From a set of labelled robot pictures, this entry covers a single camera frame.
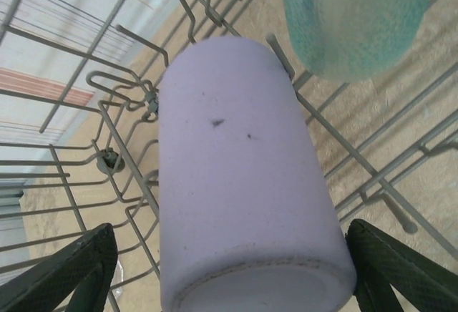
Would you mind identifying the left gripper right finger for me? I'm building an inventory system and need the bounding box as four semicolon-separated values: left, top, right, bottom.
344;218;458;312

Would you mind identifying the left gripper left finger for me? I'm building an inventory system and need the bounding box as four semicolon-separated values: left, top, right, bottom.
0;223;119;312

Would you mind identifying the grey wire dish rack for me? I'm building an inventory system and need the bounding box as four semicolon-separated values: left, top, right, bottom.
0;0;458;312

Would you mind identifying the lilac plastic cup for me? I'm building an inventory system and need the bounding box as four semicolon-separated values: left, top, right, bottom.
157;36;359;312

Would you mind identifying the teal translucent plastic cup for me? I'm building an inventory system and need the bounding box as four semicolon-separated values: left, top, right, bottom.
281;0;438;82

